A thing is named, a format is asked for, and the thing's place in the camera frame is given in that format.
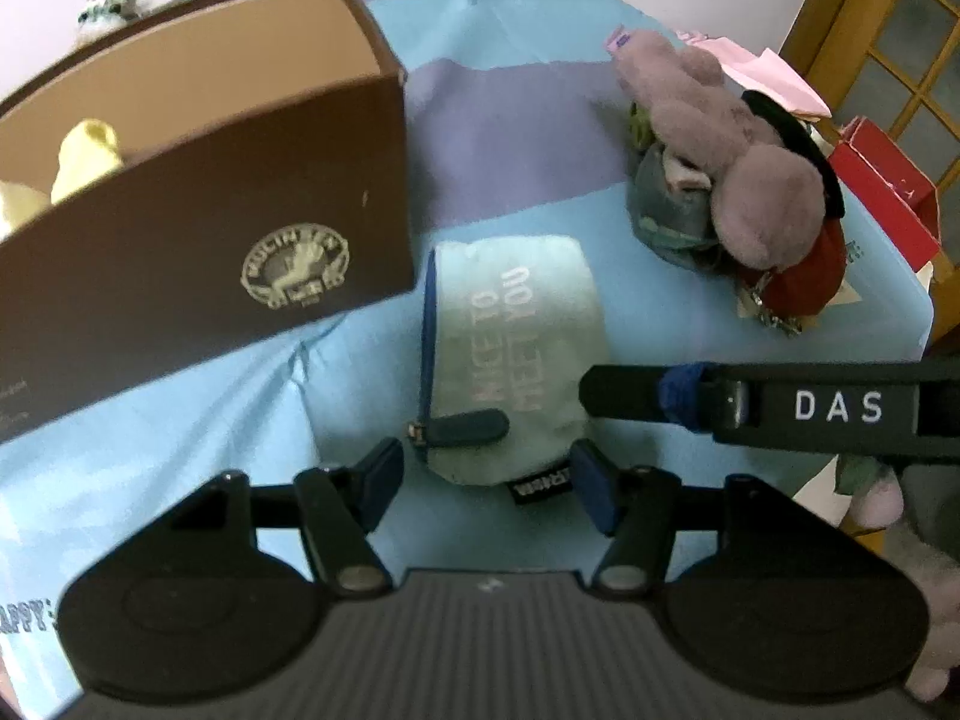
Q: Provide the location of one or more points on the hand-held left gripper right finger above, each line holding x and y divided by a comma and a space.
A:
596, 487

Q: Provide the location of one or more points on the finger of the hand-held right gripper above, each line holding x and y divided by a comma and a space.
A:
622, 394

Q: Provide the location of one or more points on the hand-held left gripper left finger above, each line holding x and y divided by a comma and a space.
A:
379, 484

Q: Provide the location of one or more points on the light blue zipper pouch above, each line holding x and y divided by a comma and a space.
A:
517, 315

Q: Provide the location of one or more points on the mauve plush toy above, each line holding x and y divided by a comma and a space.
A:
757, 187

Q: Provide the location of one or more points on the brown cardboard box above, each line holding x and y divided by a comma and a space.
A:
187, 240

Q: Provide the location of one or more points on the red gift box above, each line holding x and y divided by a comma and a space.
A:
885, 195

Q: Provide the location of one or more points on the wooden door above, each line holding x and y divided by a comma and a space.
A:
825, 0

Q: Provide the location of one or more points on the yellow cloth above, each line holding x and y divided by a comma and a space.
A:
86, 157

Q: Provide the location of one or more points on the small panda toy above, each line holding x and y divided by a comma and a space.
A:
109, 7

